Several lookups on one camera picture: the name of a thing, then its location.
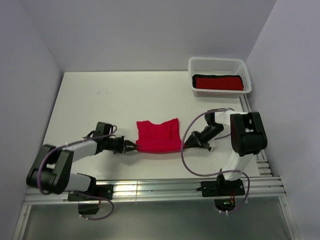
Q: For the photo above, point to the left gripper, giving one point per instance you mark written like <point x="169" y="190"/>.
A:
<point x="123" y="145"/>

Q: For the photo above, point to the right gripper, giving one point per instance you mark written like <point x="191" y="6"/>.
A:
<point x="196" y="141"/>

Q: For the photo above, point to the red t-shirt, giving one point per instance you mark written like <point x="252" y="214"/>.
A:
<point x="218" y="83"/>
<point x="161" y="138"/>

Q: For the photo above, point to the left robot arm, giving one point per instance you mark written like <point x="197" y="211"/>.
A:
<point x="51" y="171"/>

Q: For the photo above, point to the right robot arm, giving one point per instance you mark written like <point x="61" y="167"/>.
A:
<point x="247" y="137"/>

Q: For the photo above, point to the rolled red t-shirt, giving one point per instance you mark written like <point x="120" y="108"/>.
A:
<point x="218" y="83"/>

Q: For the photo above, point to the white plastic basket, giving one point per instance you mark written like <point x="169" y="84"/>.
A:
<point x="218" y="77"/>

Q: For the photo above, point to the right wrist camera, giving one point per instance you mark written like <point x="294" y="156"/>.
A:
<point x="210" y="119"/>

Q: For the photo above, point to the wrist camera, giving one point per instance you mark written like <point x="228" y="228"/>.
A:
<point x="210" y="119"/>
<point x="102" y="130"/>

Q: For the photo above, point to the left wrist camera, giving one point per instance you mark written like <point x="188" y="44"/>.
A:
<point x="102" y="130"/>

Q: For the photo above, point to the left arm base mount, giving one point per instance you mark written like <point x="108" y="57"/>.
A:
<point x="89" y="202"/>

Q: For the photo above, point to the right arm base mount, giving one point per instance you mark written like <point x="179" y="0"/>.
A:
<point x="229" y="189"/>

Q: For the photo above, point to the aluminium table frame rail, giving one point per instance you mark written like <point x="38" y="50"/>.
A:
<point x="157" y="199"/>

